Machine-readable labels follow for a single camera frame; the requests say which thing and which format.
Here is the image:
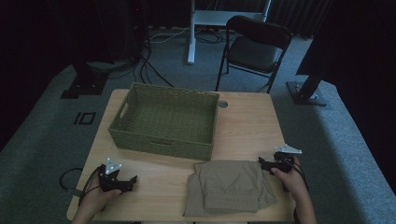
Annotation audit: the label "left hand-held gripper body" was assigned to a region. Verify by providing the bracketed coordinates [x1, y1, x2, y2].
[97, 158, 126, 193]

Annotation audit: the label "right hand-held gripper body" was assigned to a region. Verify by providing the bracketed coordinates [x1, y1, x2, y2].
[270, 143, 304, 174]

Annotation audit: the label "khaki pants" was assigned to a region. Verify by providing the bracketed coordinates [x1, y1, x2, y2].
[182, 160, 277, 218]

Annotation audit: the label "green woven basket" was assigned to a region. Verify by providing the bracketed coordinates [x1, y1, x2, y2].
[107, 81, 220, 161]

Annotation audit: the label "person's right hand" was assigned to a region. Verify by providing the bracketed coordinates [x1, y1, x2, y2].
[270, 156, 308, 201]

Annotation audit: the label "person's left hand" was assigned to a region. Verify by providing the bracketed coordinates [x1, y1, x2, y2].
[80, 181, 123, 217]

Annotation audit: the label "black slanted stand with base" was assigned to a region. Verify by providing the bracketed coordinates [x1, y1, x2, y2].
[286, 69, 329, 107]

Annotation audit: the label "black stand with square base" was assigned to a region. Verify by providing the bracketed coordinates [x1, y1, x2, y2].
[60, 60, 110, 100]

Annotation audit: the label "black folding chair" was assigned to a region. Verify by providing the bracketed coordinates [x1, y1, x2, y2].
[215, 14, 293, 94]

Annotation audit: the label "dark curtain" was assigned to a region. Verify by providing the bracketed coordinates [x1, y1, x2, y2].
[269, 0, 332, 38]

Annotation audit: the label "dark equipment rack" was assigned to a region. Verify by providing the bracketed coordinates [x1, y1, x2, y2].
[92, 0, 151, 63]

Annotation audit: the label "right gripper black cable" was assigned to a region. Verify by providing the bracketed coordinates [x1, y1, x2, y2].
[281, 155, 310, 224]

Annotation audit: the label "black floor cables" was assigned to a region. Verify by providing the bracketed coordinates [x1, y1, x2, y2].
[133, 29, 225, 89]

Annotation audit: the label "white desk frame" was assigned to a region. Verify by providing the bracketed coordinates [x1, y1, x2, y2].
[186, 0, 273, 65]

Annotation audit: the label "white floor cable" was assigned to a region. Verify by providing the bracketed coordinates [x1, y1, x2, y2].
[148, 26, 191, 45]

